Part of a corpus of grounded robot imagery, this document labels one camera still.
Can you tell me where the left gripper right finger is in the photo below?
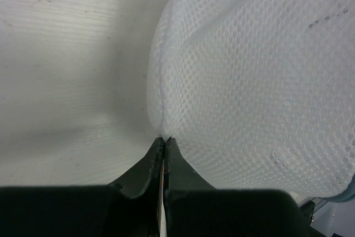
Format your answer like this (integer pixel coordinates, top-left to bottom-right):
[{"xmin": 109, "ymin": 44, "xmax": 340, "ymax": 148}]
[{"xmin": 164, "ymin": 138, "xmax": 312, "ymax": 236}]

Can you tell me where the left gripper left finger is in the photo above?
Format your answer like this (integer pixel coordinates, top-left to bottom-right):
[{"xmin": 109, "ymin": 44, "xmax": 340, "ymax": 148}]
[{"xmin": 1, "ymin": 138, "xmax": 164, "ymax": 236}]

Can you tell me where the white mesh laundry bag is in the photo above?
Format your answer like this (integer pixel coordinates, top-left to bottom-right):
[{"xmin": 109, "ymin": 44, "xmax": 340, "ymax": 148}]
[{"xmin": 147, "ymin": 0, "xmax": 354, "ymax": 202}]

